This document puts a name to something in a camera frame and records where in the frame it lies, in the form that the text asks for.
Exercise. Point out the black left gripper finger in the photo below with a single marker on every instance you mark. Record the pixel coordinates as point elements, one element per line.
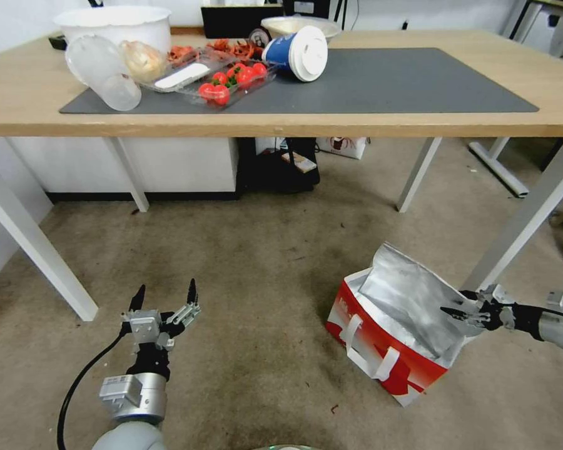
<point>187,311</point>
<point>137,300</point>

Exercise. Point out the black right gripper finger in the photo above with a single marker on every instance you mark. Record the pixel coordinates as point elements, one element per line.
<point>469,316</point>
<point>485,295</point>

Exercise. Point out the red white food delivery bag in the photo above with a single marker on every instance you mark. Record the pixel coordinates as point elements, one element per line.
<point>399,323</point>

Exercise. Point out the white paper bag red print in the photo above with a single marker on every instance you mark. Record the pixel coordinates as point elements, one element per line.
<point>345,147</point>

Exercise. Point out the clear plastic food tray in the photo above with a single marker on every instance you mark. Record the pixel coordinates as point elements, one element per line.
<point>192,91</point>

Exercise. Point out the clear bag with pale food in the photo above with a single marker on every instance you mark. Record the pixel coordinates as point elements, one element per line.
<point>143,58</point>

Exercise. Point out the red food scraps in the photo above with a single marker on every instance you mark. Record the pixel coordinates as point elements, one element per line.
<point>237,48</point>
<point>182,54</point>

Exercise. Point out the white table leg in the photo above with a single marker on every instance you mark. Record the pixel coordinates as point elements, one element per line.
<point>525,220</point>
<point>417,176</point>
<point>37,244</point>
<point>131,178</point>

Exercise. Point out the wide white cabinet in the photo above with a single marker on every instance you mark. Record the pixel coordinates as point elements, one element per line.
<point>178,164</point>

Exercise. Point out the white robot front shell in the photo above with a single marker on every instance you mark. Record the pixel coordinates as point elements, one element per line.
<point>281,446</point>

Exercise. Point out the small printed carton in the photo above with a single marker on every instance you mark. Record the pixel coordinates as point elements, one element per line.
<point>300,161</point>

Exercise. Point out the red cherry tomato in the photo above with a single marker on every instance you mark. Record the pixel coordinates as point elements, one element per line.
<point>222,95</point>
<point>206,91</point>
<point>260,69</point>
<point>234,71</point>
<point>219,78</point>
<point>246,75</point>

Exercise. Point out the clear plastic cup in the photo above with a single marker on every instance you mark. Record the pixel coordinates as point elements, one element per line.
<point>101,70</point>

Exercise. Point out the grey desk mat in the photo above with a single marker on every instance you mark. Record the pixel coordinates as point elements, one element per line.
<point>380,84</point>

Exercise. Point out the small black box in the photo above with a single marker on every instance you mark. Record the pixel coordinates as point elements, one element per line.
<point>57,42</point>

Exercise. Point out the large white plastic bucket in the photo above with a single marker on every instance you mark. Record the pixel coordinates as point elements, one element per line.
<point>115,23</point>

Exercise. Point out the blue paper cup white lid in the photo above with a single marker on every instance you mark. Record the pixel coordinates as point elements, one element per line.
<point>293,54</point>

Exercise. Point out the small round dark can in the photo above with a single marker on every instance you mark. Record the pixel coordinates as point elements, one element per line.
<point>258,36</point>

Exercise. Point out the black monitor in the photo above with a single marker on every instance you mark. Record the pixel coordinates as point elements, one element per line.
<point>241,21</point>

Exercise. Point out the white lidded bowl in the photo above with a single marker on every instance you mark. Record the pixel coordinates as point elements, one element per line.
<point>305,24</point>

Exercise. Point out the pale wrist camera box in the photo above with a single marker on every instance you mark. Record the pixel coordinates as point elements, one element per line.
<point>145,330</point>

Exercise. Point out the white desk foot frame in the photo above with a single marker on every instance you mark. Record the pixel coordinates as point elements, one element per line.
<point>497,164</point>

